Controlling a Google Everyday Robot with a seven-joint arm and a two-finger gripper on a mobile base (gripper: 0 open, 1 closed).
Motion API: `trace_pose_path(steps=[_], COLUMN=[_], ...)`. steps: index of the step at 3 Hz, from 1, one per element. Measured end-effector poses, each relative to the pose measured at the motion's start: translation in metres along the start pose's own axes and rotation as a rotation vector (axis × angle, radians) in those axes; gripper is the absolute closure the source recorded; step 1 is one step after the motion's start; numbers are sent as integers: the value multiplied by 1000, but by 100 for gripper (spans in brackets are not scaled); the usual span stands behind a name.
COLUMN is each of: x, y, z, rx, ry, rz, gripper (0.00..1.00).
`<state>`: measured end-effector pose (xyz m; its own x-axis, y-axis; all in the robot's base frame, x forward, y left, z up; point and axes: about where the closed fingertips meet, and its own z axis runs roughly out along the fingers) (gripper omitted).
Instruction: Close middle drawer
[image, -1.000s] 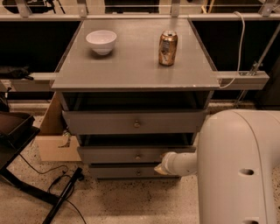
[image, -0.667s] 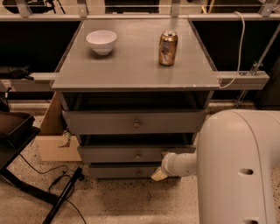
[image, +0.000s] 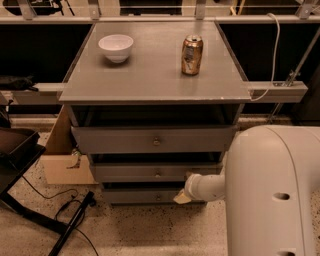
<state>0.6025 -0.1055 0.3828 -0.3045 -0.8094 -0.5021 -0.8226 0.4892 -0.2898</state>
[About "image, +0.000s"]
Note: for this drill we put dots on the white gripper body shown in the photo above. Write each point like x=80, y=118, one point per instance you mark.
x=191, y=187

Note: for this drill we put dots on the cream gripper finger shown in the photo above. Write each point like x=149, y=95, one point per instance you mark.
x=182, y=198

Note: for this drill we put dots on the grey drawer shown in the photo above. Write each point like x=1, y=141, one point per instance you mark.
x=119, y=140
x=140, y=196
x=150, y=172

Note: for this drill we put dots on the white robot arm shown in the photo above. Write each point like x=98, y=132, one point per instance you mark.
x=269, y=176

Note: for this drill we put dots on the grey bottom drawer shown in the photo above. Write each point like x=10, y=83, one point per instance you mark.
x=140, y=196

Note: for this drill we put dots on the grey drawer cabinet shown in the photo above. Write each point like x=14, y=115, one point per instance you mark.
x=148, y=90

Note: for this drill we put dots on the grey top drawer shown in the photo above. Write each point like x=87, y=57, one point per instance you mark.
x=119, y=140

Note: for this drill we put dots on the cardboard box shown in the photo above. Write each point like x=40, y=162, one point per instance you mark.
x=62, y=161

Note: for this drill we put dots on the gold soda can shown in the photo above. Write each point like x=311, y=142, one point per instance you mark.
x=192, y=50

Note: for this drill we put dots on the white ceramic bowl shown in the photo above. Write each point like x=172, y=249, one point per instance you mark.
x=116, y=47

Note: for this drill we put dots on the black chair base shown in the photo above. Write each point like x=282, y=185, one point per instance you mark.
x=19, y=150

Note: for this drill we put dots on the metal railing frame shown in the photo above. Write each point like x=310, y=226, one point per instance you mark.
x=275, y=56

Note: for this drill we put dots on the black object on rail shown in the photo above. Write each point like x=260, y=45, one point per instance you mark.
x=17, y=83

